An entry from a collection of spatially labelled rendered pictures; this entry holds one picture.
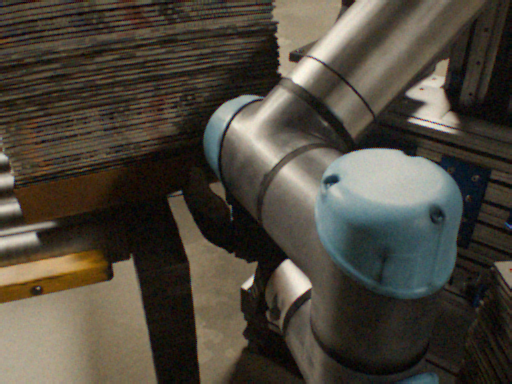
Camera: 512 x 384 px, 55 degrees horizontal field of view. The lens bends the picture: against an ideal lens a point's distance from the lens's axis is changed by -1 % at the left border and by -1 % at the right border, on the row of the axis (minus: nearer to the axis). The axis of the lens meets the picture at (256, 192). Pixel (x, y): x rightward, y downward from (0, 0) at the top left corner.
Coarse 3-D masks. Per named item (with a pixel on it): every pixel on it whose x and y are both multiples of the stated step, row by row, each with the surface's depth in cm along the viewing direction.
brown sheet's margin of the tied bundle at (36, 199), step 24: (120, 168) 50; (144, 168) 51; (168, 168) 52; (24, 192) 48; (48, 192) 49; (72, 192) 50; (96, 192) 51; (120, 192) 52; (144, 192) 53; (168, 192) 54; (24, 216) 49; (48, 216) 50
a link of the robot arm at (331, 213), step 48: (288, 192) 30; (336, 192) 24; (384, 192) 24; (432, 192) 24; (288, 240) 30; (336, 240) 25; (384, 240) 23; (432, 240) 23; (336, 288) 26; (384, 288) 24; (432, 288) 25; (336, 336) 28; (384, 336) 26
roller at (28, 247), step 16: (80, 224) 52; (96, 224) 52; (112, 224) 52; (0, 240) 49; (16, 240) 49; (32, 240) 49; (48, 240) 50; (64, 240) 50; (80, 240) 50; (96, 240) 51; (112, 240) 51; (128, 240) 52; (0, 256) 48; (16, 256) 48; (32, 256) 49; (48, 256) 49; (112, 256) 51; (128, 256) 52
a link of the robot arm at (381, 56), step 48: (384, 0) 34; (432, 0) 33; (480, 0) 35; (336, 48) 34; (384, 48) 34; (432, 48) 35; (240, 96) 39; (288, 96) 34; (336, 96) 34; (384, 96) 35; (240, 144) 35; (288, 144) 32; (336, 144) 35; (240, 192) 35
